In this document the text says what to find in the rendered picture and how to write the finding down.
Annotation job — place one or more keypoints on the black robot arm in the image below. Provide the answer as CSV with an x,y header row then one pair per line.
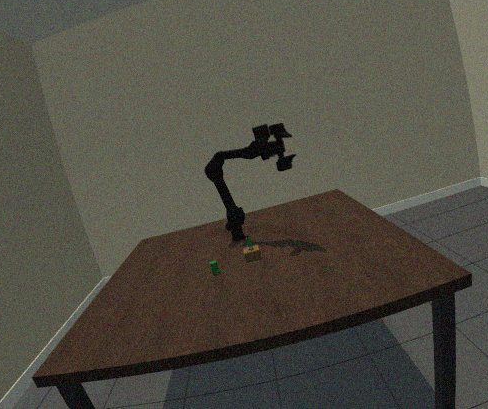
x,y
213,170

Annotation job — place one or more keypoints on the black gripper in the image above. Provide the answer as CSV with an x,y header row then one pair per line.
x,y
278,147

